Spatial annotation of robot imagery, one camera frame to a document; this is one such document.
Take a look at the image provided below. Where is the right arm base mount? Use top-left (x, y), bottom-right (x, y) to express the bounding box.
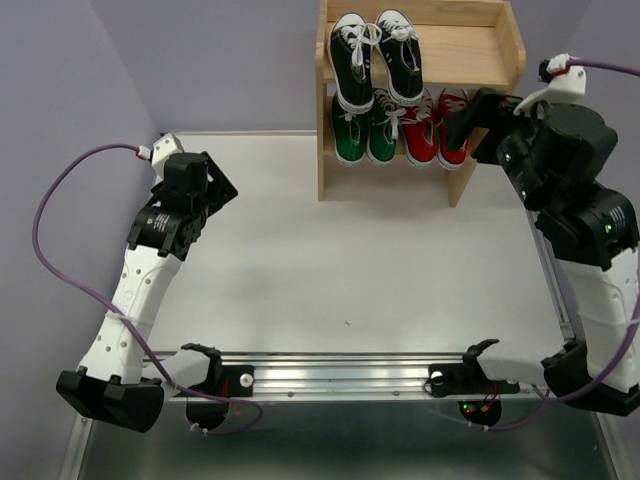
top-left (422, 339), bottom-right (521, 430)

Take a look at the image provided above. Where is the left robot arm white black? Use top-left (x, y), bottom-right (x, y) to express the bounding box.
top-left (56, 152), bottom-right (238, 433)

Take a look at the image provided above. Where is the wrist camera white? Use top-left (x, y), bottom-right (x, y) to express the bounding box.
top-left (150, 133), bottom-right (184, 180)
top-left (514, 53), bottom-right (587, 115)

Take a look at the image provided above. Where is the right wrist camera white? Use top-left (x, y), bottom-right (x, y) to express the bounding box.
top-left (514, 53), bottom-right (587, 115)

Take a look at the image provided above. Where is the aluminium rail front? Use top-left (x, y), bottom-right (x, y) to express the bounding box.
top-left (154, 349), bottom-right (551, 401)

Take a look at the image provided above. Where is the green sneaker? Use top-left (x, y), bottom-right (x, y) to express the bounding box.
top-left (367, 88), bottom-right (406, 165)
top-left (331, 94), bottom-right (369, 166)

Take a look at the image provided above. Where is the red sneaker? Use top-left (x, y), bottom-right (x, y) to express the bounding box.
top-left (437, 87), bottom-right (468, 171)
top-left (401, 88), bottom-right (436, 168)

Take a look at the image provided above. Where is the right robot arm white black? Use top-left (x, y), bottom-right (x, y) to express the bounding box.
top-left (423, 87), bottom-right (639, 416)

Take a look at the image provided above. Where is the wooden shoe shelf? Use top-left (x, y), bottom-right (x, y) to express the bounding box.
top-left (315, 1), bottom-right (526, 201)

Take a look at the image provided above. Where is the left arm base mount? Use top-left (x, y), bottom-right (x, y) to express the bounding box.
top-left (165, 343), bottom-right (263, 436)

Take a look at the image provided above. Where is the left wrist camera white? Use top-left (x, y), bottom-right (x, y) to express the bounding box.
top-left (150, 133), bottom-right (184, 180)

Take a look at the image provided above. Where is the black sneaker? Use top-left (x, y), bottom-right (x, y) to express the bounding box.
top-left (326, 13), bottom-right (382, 114)
top-left (375, 9), bottom-right (424, 106)

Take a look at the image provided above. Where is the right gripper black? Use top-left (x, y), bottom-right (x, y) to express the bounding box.
top-left (445, 86), bottom-right (562, 211)

